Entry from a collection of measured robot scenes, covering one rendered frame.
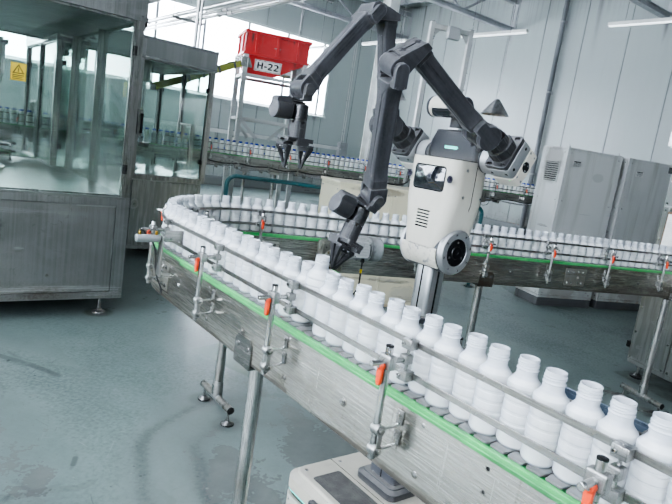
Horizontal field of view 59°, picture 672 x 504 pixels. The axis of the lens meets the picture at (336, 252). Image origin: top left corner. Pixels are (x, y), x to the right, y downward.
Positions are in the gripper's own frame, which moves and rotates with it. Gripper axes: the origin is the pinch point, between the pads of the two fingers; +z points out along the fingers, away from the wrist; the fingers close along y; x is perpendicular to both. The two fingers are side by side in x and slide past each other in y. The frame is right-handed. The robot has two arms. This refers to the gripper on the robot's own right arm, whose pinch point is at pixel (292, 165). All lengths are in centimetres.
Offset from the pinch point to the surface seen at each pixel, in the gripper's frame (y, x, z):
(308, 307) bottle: 18, 45, 33
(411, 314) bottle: 17, 81, 24
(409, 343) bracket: 21, 85, 28
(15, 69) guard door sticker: 42, -268, -24
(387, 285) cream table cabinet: -291, -251, 119
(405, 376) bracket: 21, 86, 35
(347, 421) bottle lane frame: 21, 71, 53
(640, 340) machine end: -379, -43, 107
